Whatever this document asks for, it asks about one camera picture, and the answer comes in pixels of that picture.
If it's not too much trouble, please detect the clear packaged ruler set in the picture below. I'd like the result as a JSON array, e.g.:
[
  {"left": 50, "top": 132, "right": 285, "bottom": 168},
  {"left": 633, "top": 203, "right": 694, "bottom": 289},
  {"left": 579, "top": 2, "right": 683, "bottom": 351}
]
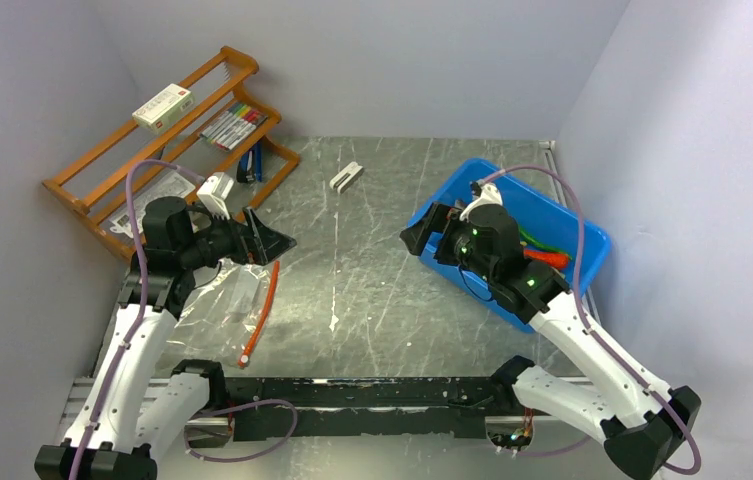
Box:
[{"left": 108, "top": 170, "right": 197, "bottom": 240}]

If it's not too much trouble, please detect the green chili pepper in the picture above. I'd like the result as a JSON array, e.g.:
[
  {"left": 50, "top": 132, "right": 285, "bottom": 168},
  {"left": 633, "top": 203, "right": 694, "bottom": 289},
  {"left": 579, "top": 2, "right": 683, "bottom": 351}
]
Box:
[{"left": 519, "top": 226, "right": 571, "bottom": 259}]

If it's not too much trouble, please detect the white staple box on top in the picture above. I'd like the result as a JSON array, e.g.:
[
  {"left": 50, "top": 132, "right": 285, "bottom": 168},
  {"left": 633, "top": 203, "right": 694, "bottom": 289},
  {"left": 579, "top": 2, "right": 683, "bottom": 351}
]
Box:
[{"left": 132, "top": 83, "right": 195, "bottom": 135}]

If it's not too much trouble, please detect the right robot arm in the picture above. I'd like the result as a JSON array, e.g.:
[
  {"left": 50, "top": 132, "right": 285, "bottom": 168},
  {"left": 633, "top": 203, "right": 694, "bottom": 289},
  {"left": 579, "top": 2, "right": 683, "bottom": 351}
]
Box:
[{"left": 400, "top": 203, "right": 702, "bottom": 479}]

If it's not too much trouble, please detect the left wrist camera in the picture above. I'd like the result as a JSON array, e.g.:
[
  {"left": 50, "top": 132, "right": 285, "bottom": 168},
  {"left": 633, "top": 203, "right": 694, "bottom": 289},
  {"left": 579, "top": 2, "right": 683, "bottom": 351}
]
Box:
[{"left": 197, "top": 172, "right": 235, "bottom": 220}]

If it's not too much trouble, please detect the red chili pepper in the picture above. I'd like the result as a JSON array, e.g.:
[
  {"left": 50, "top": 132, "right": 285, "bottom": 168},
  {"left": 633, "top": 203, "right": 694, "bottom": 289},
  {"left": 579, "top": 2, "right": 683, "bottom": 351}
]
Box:
[{"left": 523, "top": 248, "right": 571, "bottom": 270}]

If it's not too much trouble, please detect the white plastic clip block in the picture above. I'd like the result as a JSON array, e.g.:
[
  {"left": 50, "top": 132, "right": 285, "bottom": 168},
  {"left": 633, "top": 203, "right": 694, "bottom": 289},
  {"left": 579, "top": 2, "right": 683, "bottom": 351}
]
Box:
[{"left": 329, "top": 161, "right": 364, "bottom": 194}]

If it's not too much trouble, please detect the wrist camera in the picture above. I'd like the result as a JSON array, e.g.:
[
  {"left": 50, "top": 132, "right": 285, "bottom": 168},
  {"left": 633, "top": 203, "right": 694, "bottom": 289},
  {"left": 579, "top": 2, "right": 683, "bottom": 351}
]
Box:
[
  {"left": 459, "top": 181, "right": 503, "bottom": 221},
  {"left": 197, "top": 172, "right": 235, "bottom": 220}
]

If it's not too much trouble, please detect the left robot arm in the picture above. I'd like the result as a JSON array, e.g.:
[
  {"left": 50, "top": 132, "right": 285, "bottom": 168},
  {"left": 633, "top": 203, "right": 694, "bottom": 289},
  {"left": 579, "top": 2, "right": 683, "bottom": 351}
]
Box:
[{"left": 34, "top": 196, "right": 297, "bottom": 479}]

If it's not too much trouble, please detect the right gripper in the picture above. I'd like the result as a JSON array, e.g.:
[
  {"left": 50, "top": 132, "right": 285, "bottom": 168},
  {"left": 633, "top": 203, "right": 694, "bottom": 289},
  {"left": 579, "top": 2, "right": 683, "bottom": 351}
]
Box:
[{"left": 400, "top": 200, "right": 496, "bottom": 283}]

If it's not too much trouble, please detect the blue plastic bin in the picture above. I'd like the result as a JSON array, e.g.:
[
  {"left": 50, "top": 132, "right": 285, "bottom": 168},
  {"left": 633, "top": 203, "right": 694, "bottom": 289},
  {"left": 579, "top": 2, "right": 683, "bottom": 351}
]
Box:
[{"left": 407, "top": 158, "right": 612, "bottom": 333}]

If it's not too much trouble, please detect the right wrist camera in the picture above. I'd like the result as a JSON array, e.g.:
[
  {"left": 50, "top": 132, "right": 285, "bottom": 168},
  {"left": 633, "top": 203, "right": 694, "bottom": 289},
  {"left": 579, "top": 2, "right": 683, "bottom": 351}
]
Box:
[{"left": 459, "top": 181, "right": 503, "bottom": 221}]

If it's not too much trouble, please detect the blue black stapler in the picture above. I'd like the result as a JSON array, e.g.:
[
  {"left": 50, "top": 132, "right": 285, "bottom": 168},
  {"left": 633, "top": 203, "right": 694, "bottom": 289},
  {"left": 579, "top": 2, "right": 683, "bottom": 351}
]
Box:
[{"left": 235, "top": 143, "right": 263, "bottom": 184}]

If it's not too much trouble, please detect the pack of colour markers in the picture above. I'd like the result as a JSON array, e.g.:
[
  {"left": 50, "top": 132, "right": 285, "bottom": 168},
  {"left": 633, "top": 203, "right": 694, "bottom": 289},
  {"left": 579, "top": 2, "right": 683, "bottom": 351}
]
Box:
[{"left": 200, "top": 102, "right": 267, "bottom": 152}]

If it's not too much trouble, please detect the clear zip top bag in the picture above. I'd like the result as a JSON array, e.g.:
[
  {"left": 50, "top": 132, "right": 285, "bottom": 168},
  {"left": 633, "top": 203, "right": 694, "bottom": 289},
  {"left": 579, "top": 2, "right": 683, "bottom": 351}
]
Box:
[{"left": 168, "top": 261, "right": 280, "bottom": 369}]

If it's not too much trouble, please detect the wooden shelf rack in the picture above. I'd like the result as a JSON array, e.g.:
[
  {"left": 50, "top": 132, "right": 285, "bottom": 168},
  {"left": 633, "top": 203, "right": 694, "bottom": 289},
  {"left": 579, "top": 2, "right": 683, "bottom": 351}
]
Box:
[{"left": 42, "top": 46, "right": 301, "bottom": 262}]

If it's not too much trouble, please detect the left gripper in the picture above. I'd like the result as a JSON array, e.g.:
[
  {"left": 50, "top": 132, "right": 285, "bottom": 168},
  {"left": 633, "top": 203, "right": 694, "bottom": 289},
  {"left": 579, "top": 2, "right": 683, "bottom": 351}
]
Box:
[{"left": 179, "top": 204, "right": 295, "bottom": 271}]

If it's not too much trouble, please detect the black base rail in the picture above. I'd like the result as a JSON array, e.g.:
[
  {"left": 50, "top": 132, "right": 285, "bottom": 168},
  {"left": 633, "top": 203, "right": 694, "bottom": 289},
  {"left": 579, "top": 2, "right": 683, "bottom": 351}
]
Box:
[{"left": 188, "top": 376, "right": 531, "bottom": 445}]

